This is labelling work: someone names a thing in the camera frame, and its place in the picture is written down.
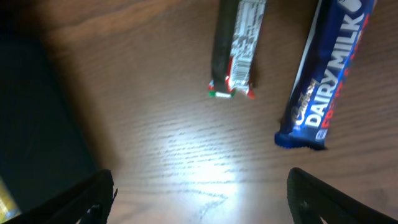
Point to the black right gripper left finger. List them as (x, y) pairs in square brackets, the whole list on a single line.
[(90, 201)]

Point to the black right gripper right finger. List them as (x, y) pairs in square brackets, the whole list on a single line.
[(313, 201)]

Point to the black cardboard gift box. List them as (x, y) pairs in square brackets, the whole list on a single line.
[(43, 152)]

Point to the blue Dairy Milk chocolate bar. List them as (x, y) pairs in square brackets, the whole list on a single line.
[(333, 40)]

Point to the green red white candy bar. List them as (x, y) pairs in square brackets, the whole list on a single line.
[(237, 32)]

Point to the Haribo gummy worms bag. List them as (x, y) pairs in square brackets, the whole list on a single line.
[(8, 207)]

